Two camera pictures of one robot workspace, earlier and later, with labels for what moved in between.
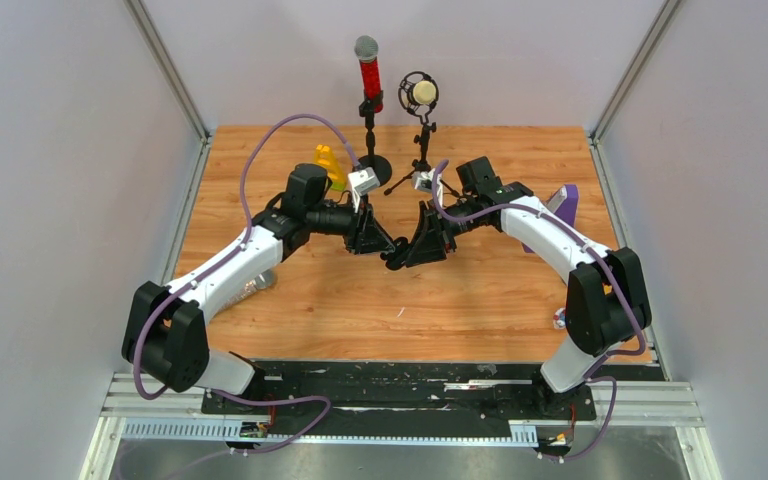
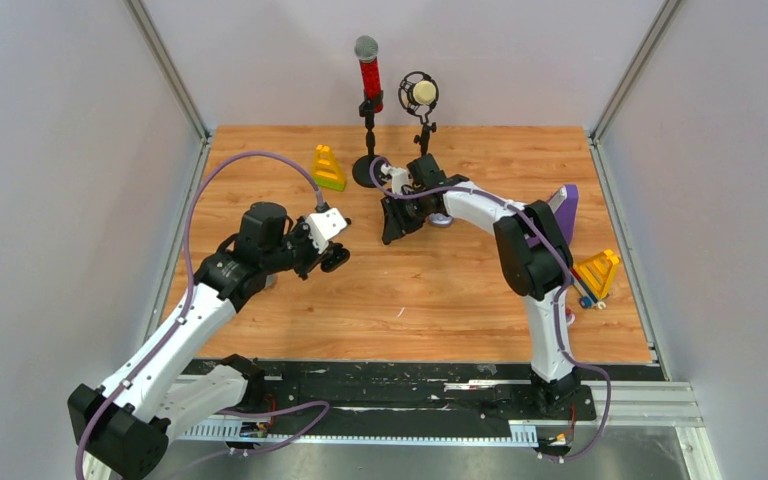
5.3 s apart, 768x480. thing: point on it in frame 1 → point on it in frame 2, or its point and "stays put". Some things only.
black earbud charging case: [394, 259] → [336, 257]
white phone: [558, 198] stays put
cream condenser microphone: [416, 89] stays put
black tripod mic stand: [423, 162] stays put
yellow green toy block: [335, 169] stays put
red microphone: [366, 49] stays put
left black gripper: [374, 238] → [314, 257]
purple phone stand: [568, 209] stays put
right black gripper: [428, 244] → [396, 223]
